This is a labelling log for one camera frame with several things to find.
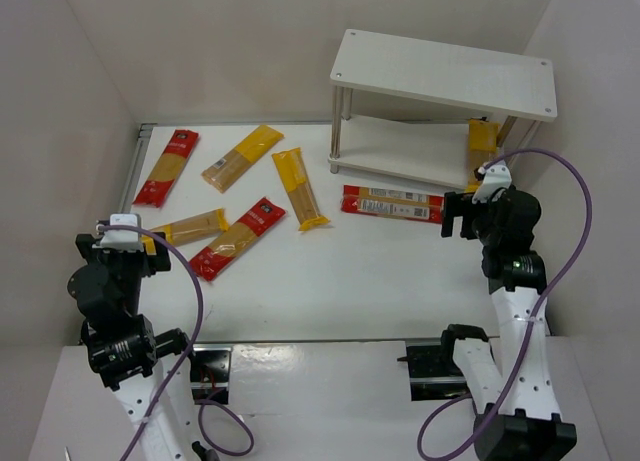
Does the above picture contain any white two-tier shelf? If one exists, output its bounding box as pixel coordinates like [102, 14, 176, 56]
[328, 29, 557, 189]

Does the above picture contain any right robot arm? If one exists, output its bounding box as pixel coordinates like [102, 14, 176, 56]
[441, 187, 577, 460]

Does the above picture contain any red spaghetti bag near shelf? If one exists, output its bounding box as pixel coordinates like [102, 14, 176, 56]
[341, 185, 444, 224]

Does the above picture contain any yellow Pastatime bag left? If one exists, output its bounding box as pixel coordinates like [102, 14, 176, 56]
[150, 208, 230, 247]

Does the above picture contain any yellow spaghetti bag centre upright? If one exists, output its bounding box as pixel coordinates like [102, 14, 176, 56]
[272, 147, 330, 232]

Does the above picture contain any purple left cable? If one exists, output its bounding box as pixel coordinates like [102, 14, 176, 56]
[97, 224, 255, 461]

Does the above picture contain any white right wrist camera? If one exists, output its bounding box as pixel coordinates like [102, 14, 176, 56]
[472, 161, 512, 204]

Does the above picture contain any red spaghetti bag centre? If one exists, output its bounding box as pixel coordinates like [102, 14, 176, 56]
[189, 197, 286, 282]

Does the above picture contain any aluminium table edge rail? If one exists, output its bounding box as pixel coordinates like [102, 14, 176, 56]
[116, 123, 156, 213]

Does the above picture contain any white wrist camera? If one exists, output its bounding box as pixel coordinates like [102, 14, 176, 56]
[93, 213, 144, 253]
[472, 161, 512, 204]

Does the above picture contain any yellow Pastatime bag front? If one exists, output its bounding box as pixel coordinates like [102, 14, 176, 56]
[465, 119, 500, 192]

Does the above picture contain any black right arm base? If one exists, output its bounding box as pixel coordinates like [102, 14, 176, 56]
[397, 340, 468, 402]

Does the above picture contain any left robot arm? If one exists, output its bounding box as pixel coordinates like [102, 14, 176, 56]
[67, 224, 212, 460]

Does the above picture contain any red spaghetti bag far left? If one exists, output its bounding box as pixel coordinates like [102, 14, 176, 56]
[133, 130, 199, 208]

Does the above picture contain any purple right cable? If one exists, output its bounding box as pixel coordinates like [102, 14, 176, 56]
[417, 148, 595, 460]

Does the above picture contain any yellow pastatime bag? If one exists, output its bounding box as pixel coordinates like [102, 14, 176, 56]
[465, 119, 500, 192]
[150, 208, 230, 247]

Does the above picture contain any yellow spaghetti bag with barcode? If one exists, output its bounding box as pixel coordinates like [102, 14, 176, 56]
[201, 125, 284, 193]

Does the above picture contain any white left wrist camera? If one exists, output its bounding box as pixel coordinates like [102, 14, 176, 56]
[93, 213, 144, 253]

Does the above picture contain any purple cable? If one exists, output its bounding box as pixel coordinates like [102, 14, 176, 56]
[97, 224, 255, 461]
[417, 148, 595, 460]

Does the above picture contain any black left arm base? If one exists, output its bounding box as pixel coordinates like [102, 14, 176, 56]
[190, 344, 232, 405]

